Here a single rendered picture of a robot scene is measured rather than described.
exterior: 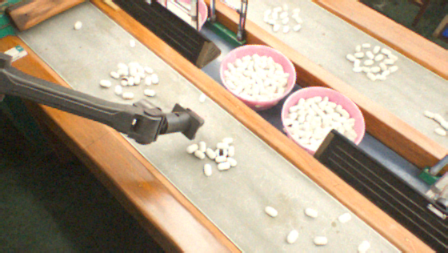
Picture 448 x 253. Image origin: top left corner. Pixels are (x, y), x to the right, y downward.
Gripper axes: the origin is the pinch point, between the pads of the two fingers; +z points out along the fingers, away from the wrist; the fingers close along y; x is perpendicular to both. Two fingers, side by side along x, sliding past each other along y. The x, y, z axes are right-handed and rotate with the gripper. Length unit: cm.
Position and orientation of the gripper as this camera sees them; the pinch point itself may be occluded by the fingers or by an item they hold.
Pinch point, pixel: (201, 119)
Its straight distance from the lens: 117.3
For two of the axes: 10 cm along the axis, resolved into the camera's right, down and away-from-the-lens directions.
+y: -7.3, -5.8, 3.7
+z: 5.0, -0.8, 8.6
